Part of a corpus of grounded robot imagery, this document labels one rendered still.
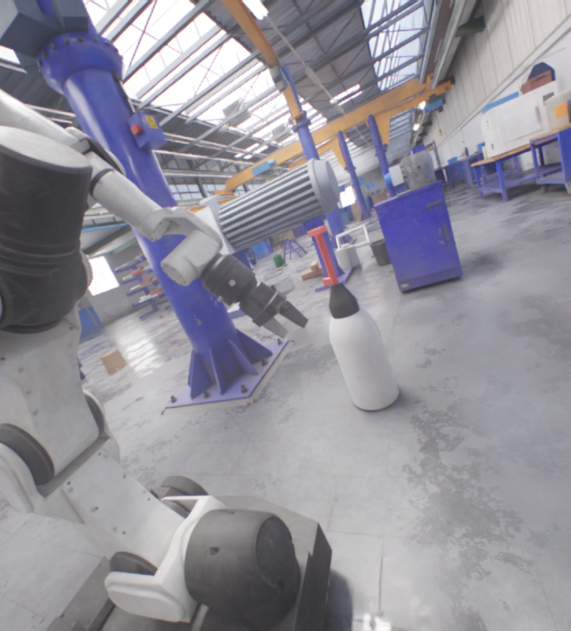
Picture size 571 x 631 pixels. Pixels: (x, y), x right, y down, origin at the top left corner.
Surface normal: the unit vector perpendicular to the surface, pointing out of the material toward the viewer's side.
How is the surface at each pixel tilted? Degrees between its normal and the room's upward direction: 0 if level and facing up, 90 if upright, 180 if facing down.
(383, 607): 0
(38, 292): 134
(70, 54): 129
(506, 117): 90
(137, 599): 90
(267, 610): 90
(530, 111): 90
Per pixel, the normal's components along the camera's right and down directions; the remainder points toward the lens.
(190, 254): 0.37, -0.28
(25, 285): 0.47, 0.64
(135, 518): 0.68, -0.60
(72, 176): 0.82, 0.56
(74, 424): 0.95, -0.05
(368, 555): -0.36, -0.90
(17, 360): 0.96, 0.18
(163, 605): -0.26, 0.36
